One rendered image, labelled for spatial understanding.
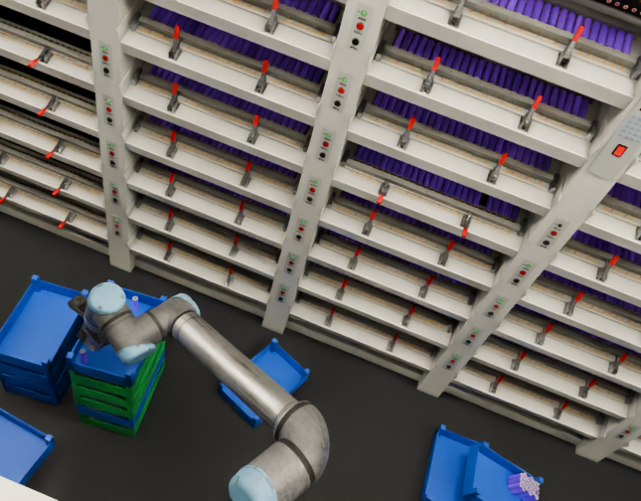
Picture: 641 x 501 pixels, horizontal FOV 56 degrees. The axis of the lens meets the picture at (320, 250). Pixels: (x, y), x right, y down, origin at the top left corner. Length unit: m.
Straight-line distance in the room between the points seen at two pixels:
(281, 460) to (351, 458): 1.13
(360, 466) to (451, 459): 0.37
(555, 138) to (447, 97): 0.29
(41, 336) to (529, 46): 1.75
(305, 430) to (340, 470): 1.06
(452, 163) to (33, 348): 1.49
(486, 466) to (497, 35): 1.61
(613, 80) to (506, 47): 0.26
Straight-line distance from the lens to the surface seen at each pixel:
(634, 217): 1.91
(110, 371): 2.02
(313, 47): 1.66
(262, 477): 1.29
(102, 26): 1.93
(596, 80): 1.58
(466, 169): 1.76
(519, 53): 1.54
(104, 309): 1.64
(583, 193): 1.76
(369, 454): 2.44
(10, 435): 2.41
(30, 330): 2.31
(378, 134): 1.75
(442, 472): 2.52
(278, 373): 2.49
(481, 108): 1.65
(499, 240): 1.91
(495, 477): 2.54
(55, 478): 2.34
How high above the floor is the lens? 2.19
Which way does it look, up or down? 49 degrees down
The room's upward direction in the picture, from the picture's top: 19 degrees clockwise
